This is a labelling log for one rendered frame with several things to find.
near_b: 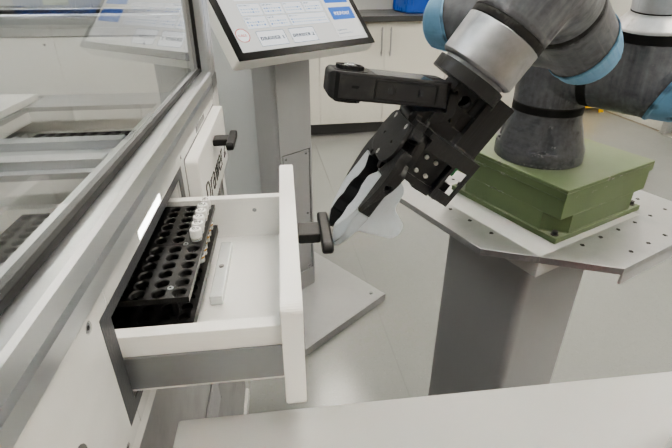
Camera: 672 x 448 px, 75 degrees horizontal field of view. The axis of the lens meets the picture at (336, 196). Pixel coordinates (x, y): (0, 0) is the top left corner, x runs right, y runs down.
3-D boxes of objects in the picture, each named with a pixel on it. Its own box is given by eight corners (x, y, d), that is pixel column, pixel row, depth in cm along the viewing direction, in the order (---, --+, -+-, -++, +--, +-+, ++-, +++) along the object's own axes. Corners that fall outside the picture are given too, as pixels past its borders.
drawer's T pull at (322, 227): (327, 219, 51) (327, 209, 51) (334, 256, 45) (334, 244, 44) (296, 221, 51) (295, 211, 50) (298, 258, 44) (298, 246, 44)
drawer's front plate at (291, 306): (295, 233, 64) (292, 162, 59) (307, 406, 38) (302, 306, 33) (283, 233, 64) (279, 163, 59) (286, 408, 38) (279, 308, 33)
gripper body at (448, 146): (442, 213, 44) (527, 114, 40) (374, 171, 41) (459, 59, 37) (420, 181, 51) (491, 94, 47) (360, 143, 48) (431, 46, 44)
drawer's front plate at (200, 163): (228, 157, 91) (222, 104, 86) (207, 229, 65) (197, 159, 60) (219, 158, 91) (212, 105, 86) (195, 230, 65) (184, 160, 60)
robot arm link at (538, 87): (533, 88, 84) (549, 12, 78) (608, 103, 75) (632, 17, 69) (498, 99, 77) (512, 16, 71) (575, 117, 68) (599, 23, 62)
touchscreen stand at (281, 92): (384, 299, 176) (401, 27, 130) (298, 361, 147) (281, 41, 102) (303, 250, 208) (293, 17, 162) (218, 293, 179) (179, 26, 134)
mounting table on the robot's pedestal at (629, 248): (512, 186, 119) (520, 145, 114) (698, 272, 85) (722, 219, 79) (373, 228, 99) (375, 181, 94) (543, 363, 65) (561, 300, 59)
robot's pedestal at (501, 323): (472, 388, 138) (516, 161, 104) (557, 472, 114) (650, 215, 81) (394, 432, 125) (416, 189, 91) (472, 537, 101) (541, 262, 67)
